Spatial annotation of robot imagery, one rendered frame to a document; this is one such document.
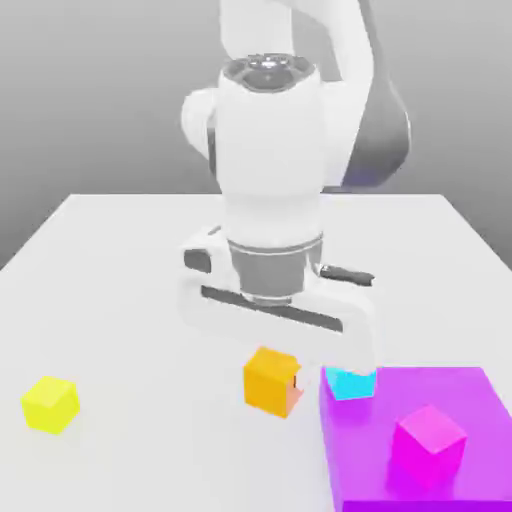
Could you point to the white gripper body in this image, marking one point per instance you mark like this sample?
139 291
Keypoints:
224 316

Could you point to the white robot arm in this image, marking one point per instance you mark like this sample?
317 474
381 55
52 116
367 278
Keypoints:
272 160

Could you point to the small orange cube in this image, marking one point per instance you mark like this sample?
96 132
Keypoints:
268 384

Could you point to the small yellow cube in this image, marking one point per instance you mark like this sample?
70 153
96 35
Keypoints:
50 406

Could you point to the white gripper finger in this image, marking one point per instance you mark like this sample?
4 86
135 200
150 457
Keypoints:
307 378
367 362

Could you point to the small magenta cube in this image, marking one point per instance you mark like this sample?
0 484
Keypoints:
424 452

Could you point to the small cyan cube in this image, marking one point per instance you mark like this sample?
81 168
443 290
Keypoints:
350 386

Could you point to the large purple box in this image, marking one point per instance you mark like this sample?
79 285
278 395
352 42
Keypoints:
480 400

